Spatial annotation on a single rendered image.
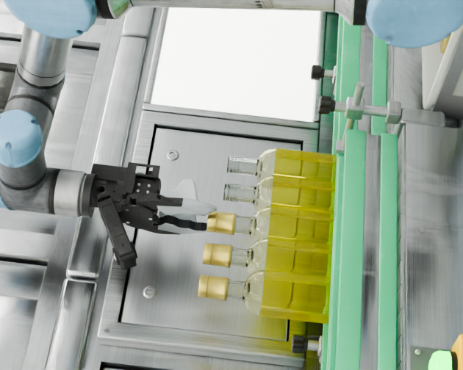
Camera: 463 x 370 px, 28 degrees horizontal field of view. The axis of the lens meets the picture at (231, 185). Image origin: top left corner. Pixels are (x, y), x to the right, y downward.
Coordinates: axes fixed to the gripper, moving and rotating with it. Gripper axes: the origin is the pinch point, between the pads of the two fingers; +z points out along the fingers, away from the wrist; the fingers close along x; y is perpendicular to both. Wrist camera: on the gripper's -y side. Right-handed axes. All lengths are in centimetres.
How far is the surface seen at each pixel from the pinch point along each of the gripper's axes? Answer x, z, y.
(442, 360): -21.9, 31.7, -28.1
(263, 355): 11.7, 11.5, -16.8
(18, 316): 16.8, -29.9, -13.1
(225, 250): -1.7, 3.5, -5.8
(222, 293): -1.2, 3.8, -12.8
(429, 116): -15.4, 32.1, 14.3
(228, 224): -1.6, 3.5, -1.0
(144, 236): 12.8, -10.9, 2.7
